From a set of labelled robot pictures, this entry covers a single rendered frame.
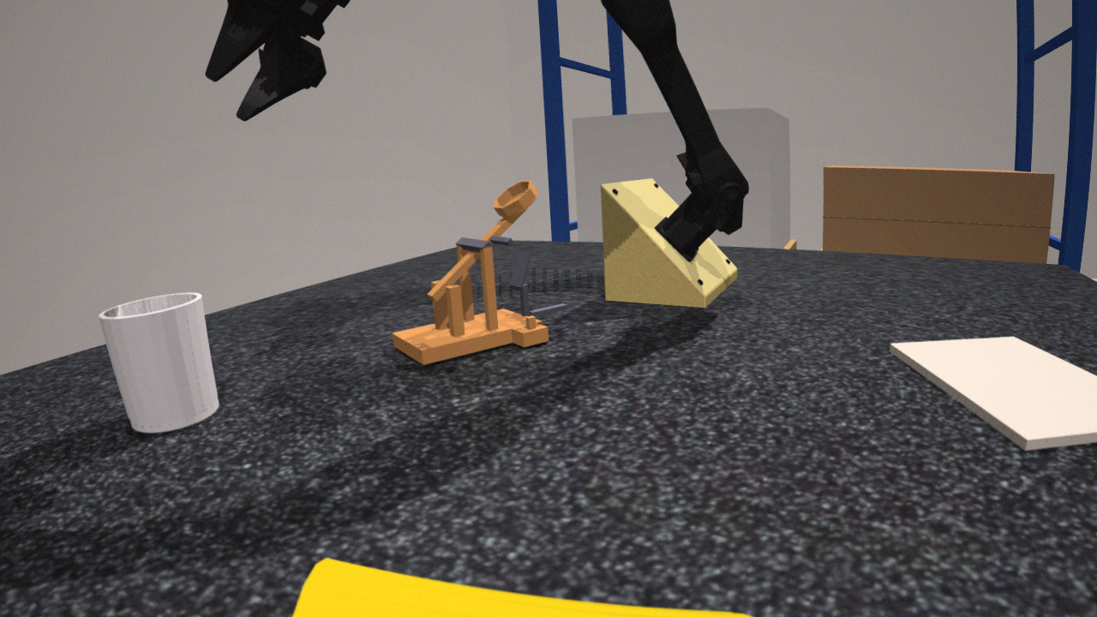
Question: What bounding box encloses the wooden catapult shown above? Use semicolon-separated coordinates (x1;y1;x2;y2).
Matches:
393;181;567;366

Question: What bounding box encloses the white cup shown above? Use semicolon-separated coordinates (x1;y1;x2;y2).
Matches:
99;293;219;433

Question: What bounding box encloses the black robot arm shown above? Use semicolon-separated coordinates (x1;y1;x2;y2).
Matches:
601;0;749;262

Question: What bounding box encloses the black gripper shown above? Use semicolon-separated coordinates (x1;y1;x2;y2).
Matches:
206;0;350;122

